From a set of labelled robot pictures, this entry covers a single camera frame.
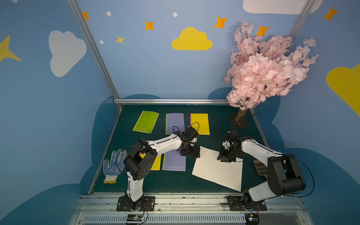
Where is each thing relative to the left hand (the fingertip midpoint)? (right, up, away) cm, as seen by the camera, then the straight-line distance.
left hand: (195, 153), depth 89 cm
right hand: (+16, -3, +1) cm, 17 cm away
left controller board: (-34, -30, -17) cm, 48 cm away
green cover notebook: (-38, +20, +23) cm, 48 cm away
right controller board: (+28, -31, -16) cm, 45 cm away
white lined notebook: (-15, +20, +22) cm, 33 cm away
